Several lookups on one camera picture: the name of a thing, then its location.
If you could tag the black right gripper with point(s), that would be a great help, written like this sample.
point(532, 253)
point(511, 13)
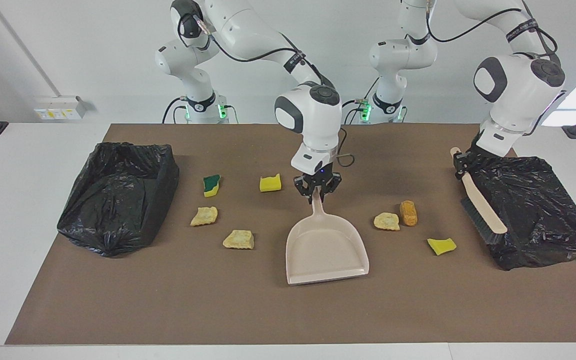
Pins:
point(318, 179)

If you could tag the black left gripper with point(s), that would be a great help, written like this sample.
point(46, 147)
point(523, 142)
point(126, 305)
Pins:
point(475, 156)

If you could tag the beige hand brush black bristles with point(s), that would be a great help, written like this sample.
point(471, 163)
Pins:
point(483, 210)

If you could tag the beige plastic dustpan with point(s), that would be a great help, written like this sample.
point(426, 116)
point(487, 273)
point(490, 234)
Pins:
point(325, 250)

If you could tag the brown bread roll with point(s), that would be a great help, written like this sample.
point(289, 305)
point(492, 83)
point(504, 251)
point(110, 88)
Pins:
point(408, 214)

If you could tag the beige sponge chunk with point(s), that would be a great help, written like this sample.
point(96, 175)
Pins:
point(204, 216)
point(238, 240)
point(387, 221)

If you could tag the yellow green sponge wedge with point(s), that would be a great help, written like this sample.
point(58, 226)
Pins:
point(440, 246)

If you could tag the green yellow sponge piece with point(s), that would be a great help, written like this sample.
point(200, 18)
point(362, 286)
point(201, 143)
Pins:
point(212, 185)

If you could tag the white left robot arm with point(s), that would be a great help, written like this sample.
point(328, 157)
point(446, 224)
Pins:
point(518, 85)

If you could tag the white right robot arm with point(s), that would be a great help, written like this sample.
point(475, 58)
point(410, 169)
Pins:
point(313, 115)

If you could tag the black bag lined bin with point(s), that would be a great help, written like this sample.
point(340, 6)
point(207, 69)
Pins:
point(118, 210)
point(543, 215)

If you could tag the brown table mat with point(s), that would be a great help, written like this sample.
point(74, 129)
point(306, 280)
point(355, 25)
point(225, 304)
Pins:
point(268, 310)

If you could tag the white wall socket box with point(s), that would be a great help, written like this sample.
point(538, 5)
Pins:
point(60, 112)

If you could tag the white wall conduit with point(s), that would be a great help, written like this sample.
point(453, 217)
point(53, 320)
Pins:
point(23, 47)

